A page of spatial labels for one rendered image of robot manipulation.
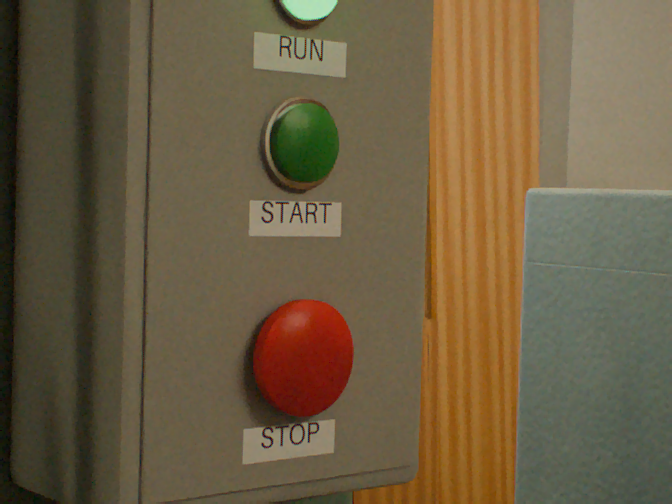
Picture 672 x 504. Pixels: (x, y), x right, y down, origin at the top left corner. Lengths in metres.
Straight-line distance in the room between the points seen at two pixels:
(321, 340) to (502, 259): 1.83
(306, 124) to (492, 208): 1.81
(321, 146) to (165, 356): 0.07
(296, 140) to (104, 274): 0.06
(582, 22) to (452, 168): 0.53
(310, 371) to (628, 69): 2.28
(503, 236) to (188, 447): 1.85
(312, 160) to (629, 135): 2.27
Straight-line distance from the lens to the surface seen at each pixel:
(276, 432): 0.35
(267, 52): 0.34
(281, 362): 0.33
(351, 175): 0.36
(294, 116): 0.34
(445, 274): 2.08
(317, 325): 0.34
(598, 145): 2.54
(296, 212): 0.35
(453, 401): 2.10
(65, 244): 0.34
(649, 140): 2.64
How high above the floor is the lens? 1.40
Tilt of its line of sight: 3 degrees down
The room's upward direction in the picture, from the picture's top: 2 degrees clockwise
